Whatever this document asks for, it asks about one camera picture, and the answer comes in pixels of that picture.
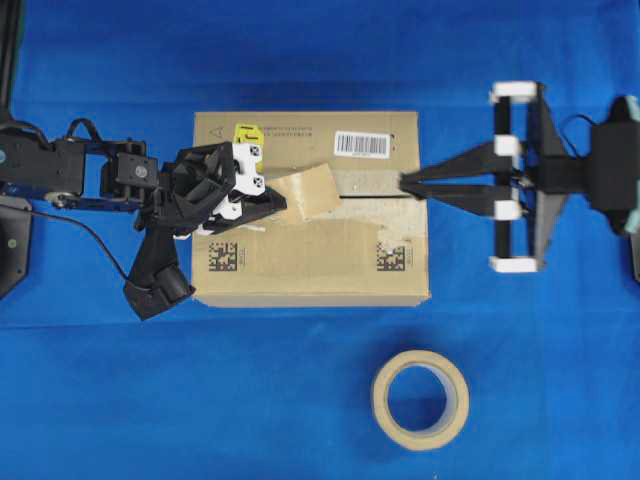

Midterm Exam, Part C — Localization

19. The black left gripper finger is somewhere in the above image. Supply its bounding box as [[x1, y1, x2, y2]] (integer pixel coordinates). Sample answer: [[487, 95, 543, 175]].
[[232, 143, 265, 193], [197, 187, 287, 235]]

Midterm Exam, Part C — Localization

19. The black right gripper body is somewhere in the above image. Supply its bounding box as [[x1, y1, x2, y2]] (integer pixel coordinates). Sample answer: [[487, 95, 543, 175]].
[[489, 81, 584, 273]]

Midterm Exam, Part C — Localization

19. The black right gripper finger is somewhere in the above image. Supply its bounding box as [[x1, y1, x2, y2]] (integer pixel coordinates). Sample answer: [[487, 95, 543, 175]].
[[399, 135, 520, 185], [402, 183, 521, 220]]

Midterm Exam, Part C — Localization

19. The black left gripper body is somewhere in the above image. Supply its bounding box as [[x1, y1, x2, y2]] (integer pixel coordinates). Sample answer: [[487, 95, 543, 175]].
[[124, 142, 262, 320]]

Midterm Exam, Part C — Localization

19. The brown tape strip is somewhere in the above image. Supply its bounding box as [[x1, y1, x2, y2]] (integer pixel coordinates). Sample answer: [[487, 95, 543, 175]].
[[267, 163, 341, 225]]

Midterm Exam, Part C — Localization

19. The brown cardboard box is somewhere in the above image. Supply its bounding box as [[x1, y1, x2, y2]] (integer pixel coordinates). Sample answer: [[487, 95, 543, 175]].
[[191, 111, 430, 307]]

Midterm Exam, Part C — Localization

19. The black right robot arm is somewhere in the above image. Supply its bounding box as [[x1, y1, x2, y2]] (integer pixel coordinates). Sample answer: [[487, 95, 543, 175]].
[[399, 81, 639, 274]]

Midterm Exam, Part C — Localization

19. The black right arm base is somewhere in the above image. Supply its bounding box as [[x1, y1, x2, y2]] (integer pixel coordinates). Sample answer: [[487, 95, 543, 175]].
[[630, 207, 640, 283]]

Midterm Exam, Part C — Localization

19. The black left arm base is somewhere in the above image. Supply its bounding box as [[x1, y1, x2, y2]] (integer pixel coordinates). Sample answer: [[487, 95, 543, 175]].
[[0, 195, 32, 298]]

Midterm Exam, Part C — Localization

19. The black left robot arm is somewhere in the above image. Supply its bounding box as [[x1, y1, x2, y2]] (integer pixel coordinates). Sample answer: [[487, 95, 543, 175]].
[[1, 118, 287, 320]]

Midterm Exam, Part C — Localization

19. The beige masking tape roll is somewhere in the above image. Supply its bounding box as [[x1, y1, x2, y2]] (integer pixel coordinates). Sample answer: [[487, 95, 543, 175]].
[[371, 350, 470, 452]]

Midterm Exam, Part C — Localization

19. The blue table cloth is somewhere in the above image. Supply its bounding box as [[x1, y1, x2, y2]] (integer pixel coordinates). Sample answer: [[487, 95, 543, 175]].
[[1, 1, 639, 479]]

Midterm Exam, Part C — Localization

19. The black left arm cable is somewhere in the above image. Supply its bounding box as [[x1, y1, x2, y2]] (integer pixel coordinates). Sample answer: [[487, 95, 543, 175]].
[[29, 209, 132, 286]]

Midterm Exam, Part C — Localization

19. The black vertical frame post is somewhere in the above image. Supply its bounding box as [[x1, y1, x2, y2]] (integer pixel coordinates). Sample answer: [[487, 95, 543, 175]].
[[1, 0, 24, 123]]

